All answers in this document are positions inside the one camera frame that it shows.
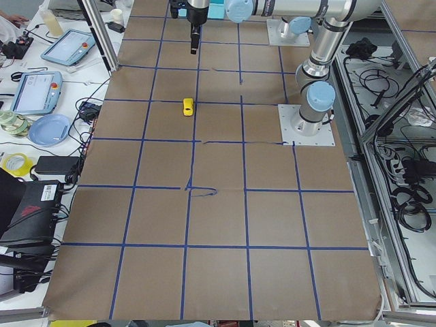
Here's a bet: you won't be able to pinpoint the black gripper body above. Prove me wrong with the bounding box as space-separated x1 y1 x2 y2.
186 0 208 25

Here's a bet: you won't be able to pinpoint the yellow toy beetle car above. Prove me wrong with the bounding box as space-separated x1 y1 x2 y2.
183 97 194 116

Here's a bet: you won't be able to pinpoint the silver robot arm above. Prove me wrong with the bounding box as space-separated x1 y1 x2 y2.
279 16 311 39
224 0 381 136

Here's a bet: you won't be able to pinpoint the person hand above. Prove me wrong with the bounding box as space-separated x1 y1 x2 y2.
0 10 30 27

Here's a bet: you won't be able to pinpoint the light blue plastic bin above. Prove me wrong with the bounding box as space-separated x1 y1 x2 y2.
208 0 225 19

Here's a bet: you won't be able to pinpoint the white paper cup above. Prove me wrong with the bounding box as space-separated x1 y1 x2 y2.
110 8 124 26

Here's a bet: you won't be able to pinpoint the upper teach pendant tablet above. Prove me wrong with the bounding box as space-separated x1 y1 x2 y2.
40 29 95 66

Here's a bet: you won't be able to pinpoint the teach pendant tablet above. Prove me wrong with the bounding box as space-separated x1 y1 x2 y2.
40 29 95 66
11 72 63 115

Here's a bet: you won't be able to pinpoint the plastic liquid bottle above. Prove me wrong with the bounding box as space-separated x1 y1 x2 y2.
40 9 63 37

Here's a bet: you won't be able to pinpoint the lower teach pendant tablet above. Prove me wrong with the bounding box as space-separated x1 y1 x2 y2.
11 72 63 115

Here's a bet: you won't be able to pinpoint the light blue plate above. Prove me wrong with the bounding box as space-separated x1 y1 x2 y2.
28 114 70 146

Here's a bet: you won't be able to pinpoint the black power adapter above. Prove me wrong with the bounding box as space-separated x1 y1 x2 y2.
34 156 79 175

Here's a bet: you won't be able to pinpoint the green tape rolls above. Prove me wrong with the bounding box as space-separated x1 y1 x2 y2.
1 111 31 137

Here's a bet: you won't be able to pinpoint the yellow tape roll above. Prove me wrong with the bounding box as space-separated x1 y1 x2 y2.
1 153 33 177

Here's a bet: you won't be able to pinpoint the black computer box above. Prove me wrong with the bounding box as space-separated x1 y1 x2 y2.
1 170 63 249

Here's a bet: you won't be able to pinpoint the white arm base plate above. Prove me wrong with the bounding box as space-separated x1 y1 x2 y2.
266 16 311 48
278 104 335 146

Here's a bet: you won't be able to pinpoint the aluminium frame post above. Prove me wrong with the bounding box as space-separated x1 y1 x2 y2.
77 0 119 72

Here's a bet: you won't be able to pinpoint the black cable bundle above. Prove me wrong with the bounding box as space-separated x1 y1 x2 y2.
390 183 434 234

